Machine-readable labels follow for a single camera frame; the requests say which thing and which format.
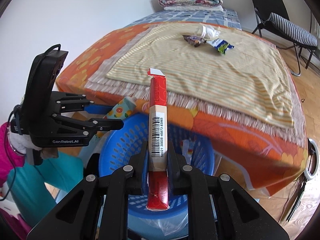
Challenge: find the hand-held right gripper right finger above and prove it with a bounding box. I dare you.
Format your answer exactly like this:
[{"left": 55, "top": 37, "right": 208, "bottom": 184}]
[{"left": 167, "top": 140, "right": 290, "bottom": 240}]

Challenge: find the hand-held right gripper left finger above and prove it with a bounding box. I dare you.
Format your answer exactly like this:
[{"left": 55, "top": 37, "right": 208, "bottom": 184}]
[{"left": 26, "top": 140, "right": 149, "bottom": 240}]

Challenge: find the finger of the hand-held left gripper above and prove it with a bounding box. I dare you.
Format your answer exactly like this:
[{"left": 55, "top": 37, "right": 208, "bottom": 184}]
[
  {"left": 56, "top": 92, "right": 113, "bottom": 115},
  {"left": 52, "top": 114, "right": 124, "bottom": 137}
]

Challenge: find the teal fruit print packet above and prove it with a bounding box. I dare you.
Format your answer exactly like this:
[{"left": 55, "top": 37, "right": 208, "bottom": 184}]
[{"left": 96, "top": 97, "right": 137, "bottom": 138}]

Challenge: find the blue plastic basket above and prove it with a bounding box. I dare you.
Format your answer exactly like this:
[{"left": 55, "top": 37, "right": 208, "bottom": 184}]
[{"left": 99, "top": 115, "right": 215, "bottom": 240}]

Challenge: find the long red white carton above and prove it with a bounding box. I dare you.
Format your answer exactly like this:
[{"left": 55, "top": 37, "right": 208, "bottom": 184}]
[{"left": 146, "top": 68, "right": 170, "bottom": 211}]

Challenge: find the white plastic bag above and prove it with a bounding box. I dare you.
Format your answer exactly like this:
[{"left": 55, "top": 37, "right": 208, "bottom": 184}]
[{"left": 140, "top": 219, "right": 188, "bottom": 240}]

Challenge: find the person's left forearm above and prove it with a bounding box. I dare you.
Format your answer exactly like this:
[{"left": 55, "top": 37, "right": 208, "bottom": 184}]
[{"left": 0, "top": 122, "right": 28, "bottom": 188}]

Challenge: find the person's left hand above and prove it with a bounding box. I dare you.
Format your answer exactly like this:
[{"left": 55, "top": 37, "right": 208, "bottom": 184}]
[{"left": 40, "top": 146, "right": 60, "bottom": 160}]

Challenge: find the yellow striped blanket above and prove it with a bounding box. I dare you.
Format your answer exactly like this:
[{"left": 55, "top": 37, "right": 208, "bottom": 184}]
[{"left": 84, "top": 25, "right": 307, "bottom": 143}]

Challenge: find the orange floral blanket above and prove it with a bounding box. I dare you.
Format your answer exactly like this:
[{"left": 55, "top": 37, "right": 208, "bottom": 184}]
[{"left": 55, "top": 21, "right": 309, "bottom": 197}]

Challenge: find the person's teal trouser leg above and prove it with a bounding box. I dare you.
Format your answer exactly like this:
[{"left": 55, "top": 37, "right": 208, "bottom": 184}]
[{"left": 7, "top": 151, "right": 84, "bottom": 230}]

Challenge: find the yellow striped cloth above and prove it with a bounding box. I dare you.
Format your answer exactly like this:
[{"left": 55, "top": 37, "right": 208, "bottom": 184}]
[{"left": 105, "top": 24, "right": 295, "bottom": 129}]

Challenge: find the brown snack wrapper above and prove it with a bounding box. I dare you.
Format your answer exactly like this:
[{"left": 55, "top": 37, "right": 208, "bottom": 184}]
[{"left": 182, "top": 35, "right": 207, "bottom": 48}]

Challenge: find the blue green snack packet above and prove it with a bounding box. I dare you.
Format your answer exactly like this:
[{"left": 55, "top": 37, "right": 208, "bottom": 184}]
[{"left": 206, "top": 38, "right": 235, "bottom": 55}]

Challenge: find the blue plaid bed sheet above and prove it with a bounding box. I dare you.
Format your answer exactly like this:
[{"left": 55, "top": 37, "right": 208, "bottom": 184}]
[{"left": 130, "top": 7, "right": 242, "bottom": 32}]

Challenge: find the white pillow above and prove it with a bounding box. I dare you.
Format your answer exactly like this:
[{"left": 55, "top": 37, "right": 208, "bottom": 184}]
[{"left": 164, "top": 4, "right": 224, "bottom": 12}]

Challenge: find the striped chair cushion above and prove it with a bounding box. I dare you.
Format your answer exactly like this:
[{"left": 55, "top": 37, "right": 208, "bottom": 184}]
[{"left": 266, "top": 12, "right": 318, "bottom": 48}]

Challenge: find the black folding chair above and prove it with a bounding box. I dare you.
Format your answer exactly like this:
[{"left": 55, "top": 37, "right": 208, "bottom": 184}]
[{"left": 247, "top": 0, "right": 320, "bottom": 77}]

